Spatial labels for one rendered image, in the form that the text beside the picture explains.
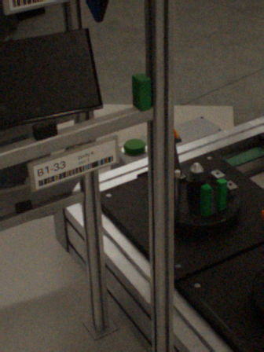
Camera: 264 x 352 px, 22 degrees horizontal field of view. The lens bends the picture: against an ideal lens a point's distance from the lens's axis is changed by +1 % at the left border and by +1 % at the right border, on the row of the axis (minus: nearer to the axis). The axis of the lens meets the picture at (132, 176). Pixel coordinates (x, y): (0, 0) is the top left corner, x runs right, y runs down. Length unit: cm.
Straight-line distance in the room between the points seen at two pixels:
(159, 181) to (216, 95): 281
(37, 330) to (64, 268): 13
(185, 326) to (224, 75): 287
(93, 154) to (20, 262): 57
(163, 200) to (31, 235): 55
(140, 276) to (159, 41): 44
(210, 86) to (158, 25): 298
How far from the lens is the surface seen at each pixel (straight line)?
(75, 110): 63
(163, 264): 73
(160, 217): 69
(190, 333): 88
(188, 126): 129
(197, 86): 356
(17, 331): 104
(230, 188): 105
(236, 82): 360
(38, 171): 59
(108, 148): 61
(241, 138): 126
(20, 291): 110
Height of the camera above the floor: 161
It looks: 34 degrees down
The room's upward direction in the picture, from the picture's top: 2 degrees counter-clockwise
